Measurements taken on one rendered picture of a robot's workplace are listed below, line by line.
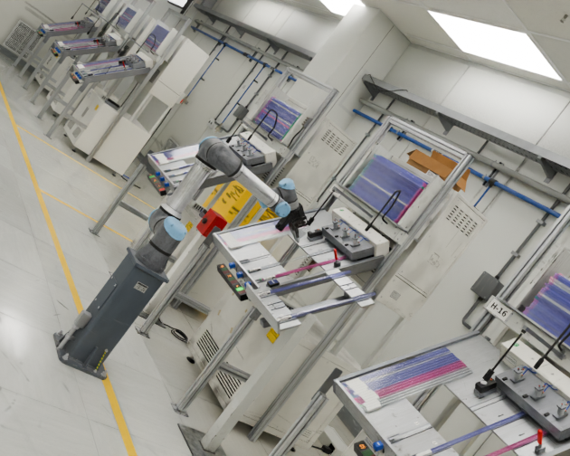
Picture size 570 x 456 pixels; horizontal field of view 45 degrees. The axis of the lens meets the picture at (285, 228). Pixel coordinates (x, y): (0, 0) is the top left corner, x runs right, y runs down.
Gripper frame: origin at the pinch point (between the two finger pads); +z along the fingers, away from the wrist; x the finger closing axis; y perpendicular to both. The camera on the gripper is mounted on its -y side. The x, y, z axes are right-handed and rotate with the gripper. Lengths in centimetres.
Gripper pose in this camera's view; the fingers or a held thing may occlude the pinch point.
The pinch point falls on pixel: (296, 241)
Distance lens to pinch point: 360.9
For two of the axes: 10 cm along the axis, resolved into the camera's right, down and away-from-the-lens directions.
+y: 8.8, -3.9, 2.6
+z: 2.1, 8.3, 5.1
